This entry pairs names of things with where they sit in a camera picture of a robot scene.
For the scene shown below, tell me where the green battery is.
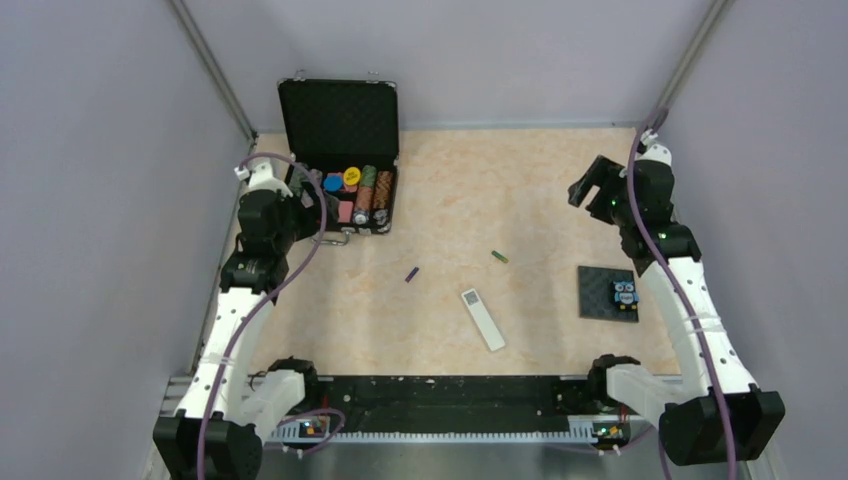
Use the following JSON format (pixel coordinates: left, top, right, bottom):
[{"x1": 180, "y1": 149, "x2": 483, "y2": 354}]
[{"x1": 491, "y1": 250, "x2": 509, "y2": 264}]

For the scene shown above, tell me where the purple battery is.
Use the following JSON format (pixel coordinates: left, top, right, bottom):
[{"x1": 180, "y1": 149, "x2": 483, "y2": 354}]
[{"x1": 404, "y1": 266, "x2": 420, "y2": 283}]

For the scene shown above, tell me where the white remote control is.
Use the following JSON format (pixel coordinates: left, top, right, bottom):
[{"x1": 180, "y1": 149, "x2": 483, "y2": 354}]
[{"x1": 461, "y1": 289, "x2": 506, "y2": 352}]

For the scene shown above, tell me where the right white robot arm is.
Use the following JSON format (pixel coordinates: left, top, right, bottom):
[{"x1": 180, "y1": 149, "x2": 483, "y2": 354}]
[{"x1": 568, "y1": 145, "x2": 786, "y2": 466}]

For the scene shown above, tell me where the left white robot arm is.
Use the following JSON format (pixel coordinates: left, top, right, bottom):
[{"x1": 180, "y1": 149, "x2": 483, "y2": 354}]
[{"x1": 153, "y1": 157, "x2": 324, "y2": 479}]

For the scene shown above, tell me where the blue round chip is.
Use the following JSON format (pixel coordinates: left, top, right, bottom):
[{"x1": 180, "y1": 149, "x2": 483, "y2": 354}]
[{"x1": 323, "y1": 173, "x2": 344, "y2": 193}]

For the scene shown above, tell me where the pink playing card deck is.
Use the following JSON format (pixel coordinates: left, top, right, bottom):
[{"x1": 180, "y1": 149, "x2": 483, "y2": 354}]
[{"x1": 338, "y1": 201, "x2": 354, "y2": 224}]

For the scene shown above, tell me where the yellow round chip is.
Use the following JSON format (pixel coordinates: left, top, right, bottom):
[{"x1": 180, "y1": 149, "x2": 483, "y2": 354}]
[{"x1": 343, "y1": 167, "x2": 362, "y2": 187}]

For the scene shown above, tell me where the black poker chip case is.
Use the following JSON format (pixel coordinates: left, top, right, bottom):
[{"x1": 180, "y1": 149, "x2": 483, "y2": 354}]
[{"x1": 277, "y1": 77, "x2": 400, "y2": 235}]

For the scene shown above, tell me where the blue owl figure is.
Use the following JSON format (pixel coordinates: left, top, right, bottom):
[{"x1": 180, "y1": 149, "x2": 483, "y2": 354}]
[{"x1": 610, "y1": 280, "x2": 640, "y2": 311}]

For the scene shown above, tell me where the dark grey building baseplate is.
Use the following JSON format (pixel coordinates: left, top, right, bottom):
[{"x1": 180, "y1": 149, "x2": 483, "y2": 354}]
[{"x1": 577, "y1": 266, "x2": 639, "y2": 324}]

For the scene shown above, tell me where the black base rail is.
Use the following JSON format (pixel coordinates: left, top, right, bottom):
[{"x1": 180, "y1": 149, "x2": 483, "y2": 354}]
[{"x1": 165, "y1": 374, "x2": 684, "y2": 455}]

